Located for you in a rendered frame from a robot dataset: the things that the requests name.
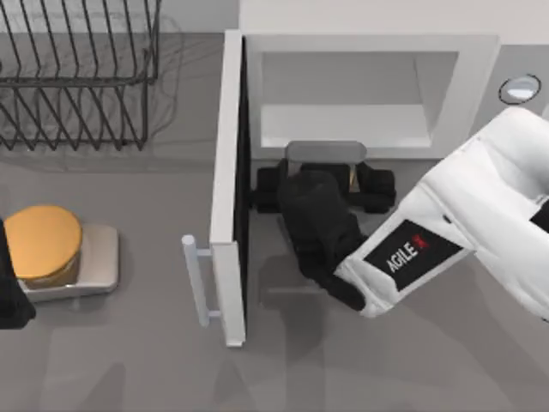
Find dark wire dish rack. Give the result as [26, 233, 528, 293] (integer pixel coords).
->
[0, 0, 164, 153]

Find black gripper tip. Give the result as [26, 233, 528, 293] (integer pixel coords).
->
[0, 216, 38, 333]

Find white microwave door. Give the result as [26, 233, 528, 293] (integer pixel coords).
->
[208, 30, 252, 349]

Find white door handle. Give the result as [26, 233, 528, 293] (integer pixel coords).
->
[181, 233, 223, 328]

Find grey square scale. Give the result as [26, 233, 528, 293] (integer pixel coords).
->
[16, 221, 122, 304]

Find white microwave oven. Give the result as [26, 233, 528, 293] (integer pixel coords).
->
[238, 0, 549, 161]

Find jar with orange lid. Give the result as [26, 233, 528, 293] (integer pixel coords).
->
[3, 204, 84, 291]

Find round microwave knob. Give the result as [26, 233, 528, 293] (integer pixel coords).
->
[498, 73, 543, 106]

